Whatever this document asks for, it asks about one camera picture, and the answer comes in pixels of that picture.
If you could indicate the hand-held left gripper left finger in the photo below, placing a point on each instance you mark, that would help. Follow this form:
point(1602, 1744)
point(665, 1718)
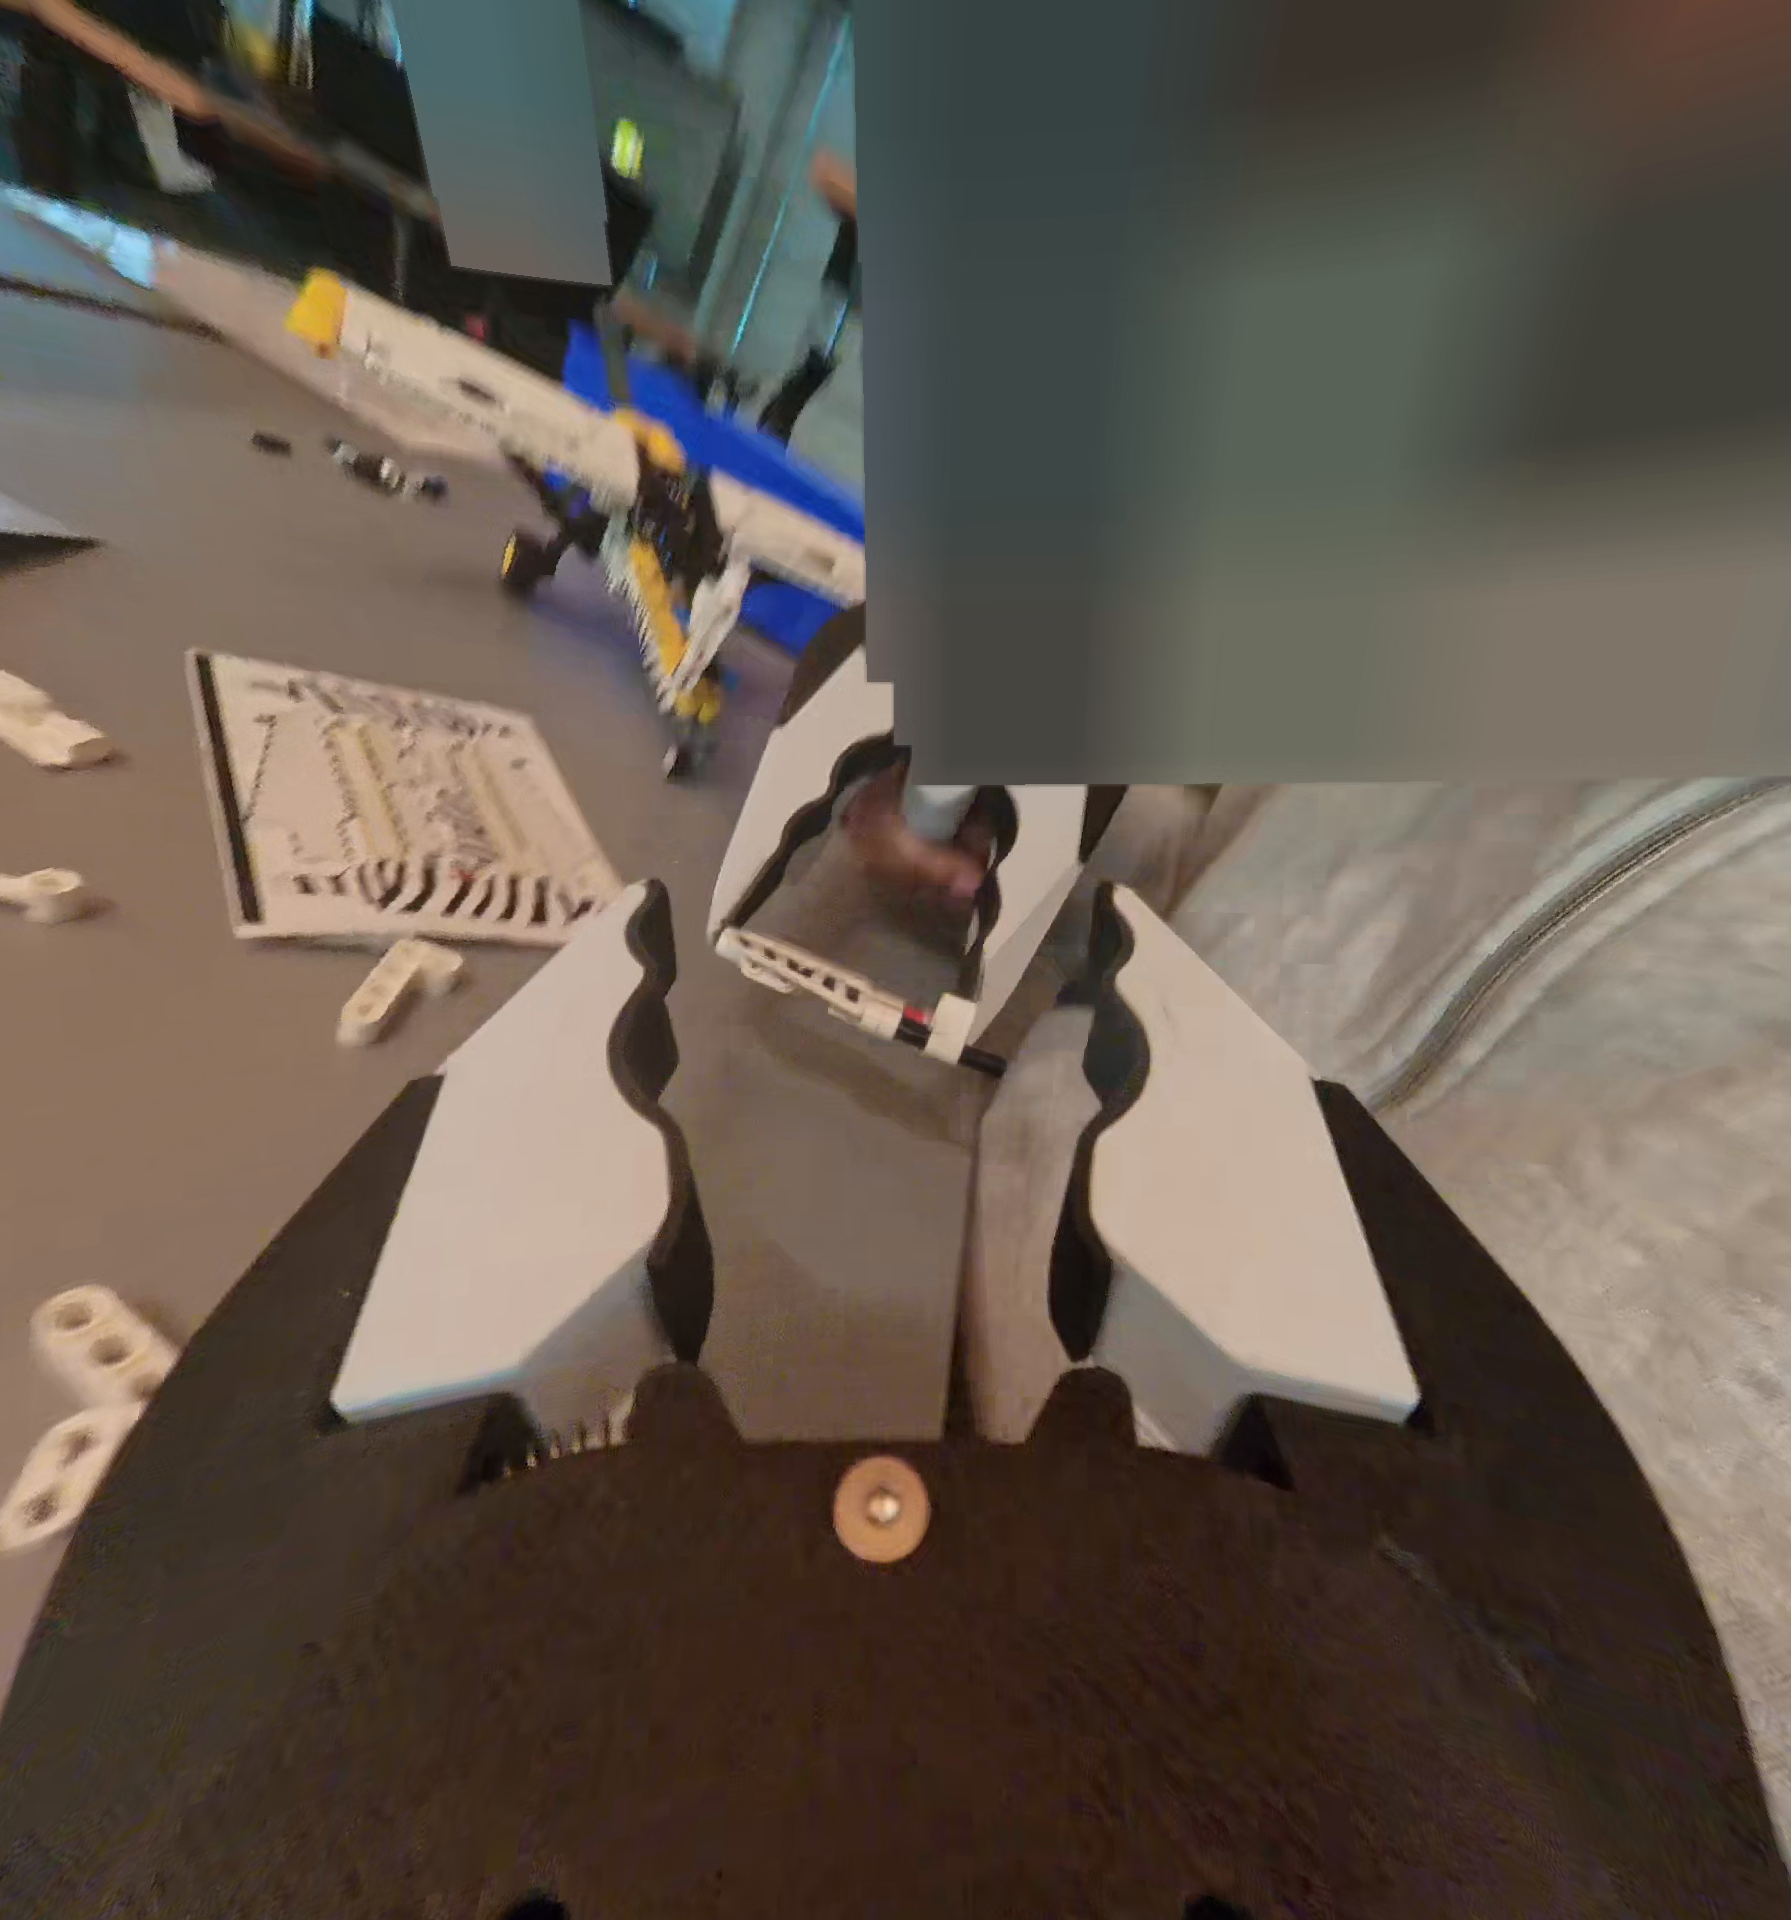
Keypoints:
point(535, 1171)

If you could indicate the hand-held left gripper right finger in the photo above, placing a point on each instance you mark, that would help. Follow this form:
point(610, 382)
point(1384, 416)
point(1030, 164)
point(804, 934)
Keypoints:
point(1227, 1200)

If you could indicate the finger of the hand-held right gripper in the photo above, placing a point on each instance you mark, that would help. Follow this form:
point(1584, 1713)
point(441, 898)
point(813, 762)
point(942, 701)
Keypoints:
point(790, 765)
point(1045, 870)

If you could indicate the striped white lego assembly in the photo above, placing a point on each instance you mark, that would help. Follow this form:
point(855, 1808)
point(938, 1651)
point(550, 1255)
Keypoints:
point(896, 1014)

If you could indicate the white yellow lego plane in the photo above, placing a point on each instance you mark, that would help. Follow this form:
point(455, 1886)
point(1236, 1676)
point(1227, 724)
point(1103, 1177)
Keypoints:
point(594, 435)

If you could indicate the white angled lego beam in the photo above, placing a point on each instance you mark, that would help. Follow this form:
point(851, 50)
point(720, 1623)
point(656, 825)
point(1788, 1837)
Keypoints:
point(392, 992)

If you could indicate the cluster of black lego pieces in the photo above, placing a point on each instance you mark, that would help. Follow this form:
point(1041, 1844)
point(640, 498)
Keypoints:
point(384, 472)

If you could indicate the white lego pin connector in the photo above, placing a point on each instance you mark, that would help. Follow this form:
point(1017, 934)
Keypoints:
point(39, 895)

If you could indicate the white lego panel piece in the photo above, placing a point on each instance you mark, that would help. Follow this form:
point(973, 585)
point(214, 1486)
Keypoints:
point(26, 719)

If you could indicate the person's right hand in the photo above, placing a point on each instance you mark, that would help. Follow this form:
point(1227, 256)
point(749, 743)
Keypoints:
point(910, 854)

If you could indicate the blue plastic bin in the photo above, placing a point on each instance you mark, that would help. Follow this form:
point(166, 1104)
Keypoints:
point(783, 450)

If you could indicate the zebra striped sticker sheet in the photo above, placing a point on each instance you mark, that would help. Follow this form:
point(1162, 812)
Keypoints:
point(384, 781)

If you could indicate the white instruction booklet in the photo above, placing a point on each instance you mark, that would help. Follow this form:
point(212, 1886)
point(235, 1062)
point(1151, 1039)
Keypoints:
point(220, 294)

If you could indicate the wooden desk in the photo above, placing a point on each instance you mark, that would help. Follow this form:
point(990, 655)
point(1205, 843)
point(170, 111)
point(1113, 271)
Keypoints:
point(176, 88)

